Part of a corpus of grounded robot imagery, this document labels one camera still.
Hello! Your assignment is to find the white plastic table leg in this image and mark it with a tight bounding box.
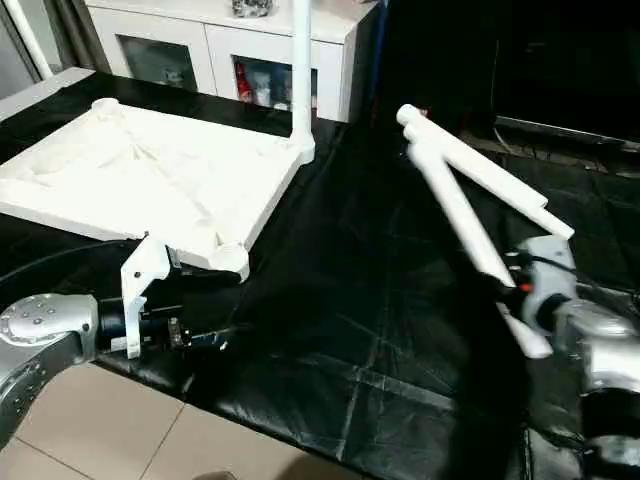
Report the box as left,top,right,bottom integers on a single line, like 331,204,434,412
289,0,317,153
408,122,578,241
396,103,551,211
406,140,554,360

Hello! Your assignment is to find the white plastic table top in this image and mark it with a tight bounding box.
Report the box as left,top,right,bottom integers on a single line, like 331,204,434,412
0,97,317,284

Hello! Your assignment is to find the black work mat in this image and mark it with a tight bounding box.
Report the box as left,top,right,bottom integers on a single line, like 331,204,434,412
0,70,640,480

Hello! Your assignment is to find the red bottle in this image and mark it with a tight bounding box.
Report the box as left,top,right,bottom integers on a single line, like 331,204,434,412
236,62,253,103

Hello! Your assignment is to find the white side table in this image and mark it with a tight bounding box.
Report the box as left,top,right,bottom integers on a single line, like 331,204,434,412
0,66,97,123

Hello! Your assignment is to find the white glass door cabinet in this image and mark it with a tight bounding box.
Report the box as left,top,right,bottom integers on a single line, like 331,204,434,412
85,0,379,125

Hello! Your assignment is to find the dark grey curtain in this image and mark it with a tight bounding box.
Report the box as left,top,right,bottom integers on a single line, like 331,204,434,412
45,0,101,71

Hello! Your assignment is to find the grey metallic ornament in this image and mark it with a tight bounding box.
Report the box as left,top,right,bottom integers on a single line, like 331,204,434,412
232,0,277,19

